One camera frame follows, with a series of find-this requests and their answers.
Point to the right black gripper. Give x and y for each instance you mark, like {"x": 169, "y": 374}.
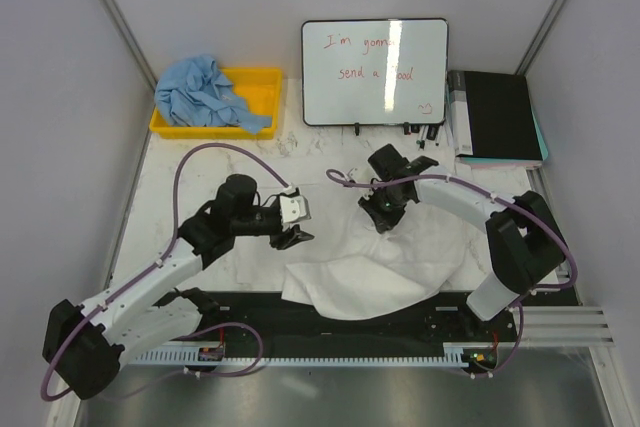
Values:
{"x": 383, "y": 222}

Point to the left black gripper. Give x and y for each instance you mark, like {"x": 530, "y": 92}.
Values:
{"x": 281, "y": 241}

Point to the white long sleeve shirt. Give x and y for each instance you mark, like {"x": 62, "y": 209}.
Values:
{"x": 359, "y": 274}

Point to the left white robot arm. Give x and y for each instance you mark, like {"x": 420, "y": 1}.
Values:
{"x": 88, "y": 344}

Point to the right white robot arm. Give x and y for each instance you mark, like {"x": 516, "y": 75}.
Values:
{"x": 524, "y": 241}

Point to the blue long sleeve shirt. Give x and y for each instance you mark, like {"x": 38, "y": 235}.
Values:
{"x": 194, "y": 92}

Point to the black whiteboard marker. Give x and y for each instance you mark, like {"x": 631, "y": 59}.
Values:
{"x": 421, "y": 142}

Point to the yellow plastic bin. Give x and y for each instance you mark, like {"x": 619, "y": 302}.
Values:
{"x": 260, "y": 87}

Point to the whiteboard with red writing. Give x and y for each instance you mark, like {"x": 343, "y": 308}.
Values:
{"x": 374, "y": 72}

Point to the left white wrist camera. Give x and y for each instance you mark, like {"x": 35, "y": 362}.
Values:
{"x": 294, "y": 207}

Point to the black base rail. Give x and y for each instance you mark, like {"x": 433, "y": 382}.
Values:
{"x": 444, "y": 317}

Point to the white slotted cable duct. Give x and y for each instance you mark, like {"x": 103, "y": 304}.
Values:
{"x": 205, "y": 355}

